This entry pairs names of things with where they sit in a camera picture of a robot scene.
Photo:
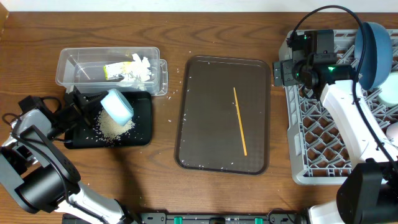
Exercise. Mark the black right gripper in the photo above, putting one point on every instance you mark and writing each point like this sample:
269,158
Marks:
286,68

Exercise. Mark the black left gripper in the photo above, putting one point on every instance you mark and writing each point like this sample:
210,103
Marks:
84,118

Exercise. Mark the light blue rice bowl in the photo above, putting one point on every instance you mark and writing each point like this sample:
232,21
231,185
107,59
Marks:
118,107

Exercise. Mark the yellow green snack wrapper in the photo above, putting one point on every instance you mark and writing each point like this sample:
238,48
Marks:
116,71

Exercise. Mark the white napkin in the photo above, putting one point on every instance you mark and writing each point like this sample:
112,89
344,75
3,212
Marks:
137,70

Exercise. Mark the wooden chopstick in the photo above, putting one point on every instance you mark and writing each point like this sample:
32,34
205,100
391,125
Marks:
240,122

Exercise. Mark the dark blue plate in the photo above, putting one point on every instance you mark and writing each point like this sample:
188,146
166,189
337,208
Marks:
377,60

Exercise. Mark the mint green bowl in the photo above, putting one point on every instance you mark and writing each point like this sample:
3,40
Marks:
388,95

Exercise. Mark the pink white cup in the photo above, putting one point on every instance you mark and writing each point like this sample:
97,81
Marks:
392,133

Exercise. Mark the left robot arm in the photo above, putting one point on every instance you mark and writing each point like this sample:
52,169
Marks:
39,177

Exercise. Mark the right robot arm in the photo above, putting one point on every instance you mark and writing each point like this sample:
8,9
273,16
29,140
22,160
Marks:
369,193

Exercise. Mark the grey dishwasher rack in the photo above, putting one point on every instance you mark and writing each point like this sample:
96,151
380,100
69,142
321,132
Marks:
318,155

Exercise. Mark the black plastic tray bin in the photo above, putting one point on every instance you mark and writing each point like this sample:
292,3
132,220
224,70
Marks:
141,102

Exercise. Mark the pile of white rice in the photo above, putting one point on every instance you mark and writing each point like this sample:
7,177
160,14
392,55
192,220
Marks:
107,130

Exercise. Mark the clear plastic bin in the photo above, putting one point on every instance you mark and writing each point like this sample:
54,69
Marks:
83,68

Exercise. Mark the brown serving tray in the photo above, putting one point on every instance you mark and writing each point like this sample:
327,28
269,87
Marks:
208,136

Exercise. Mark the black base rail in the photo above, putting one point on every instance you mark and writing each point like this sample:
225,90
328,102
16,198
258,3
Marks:
277,217

